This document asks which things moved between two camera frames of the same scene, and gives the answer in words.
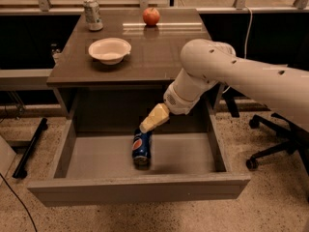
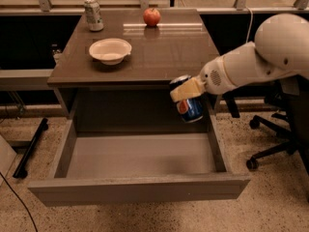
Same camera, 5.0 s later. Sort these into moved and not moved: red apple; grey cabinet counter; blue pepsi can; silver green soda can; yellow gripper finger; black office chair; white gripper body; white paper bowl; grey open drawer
Moved: white gripper body; yellow gripper finger; blue pepsi can
Not moved: white paper bowl; red apple; black office chair; silver green soda can; grey open drawer; grey cabinet counter
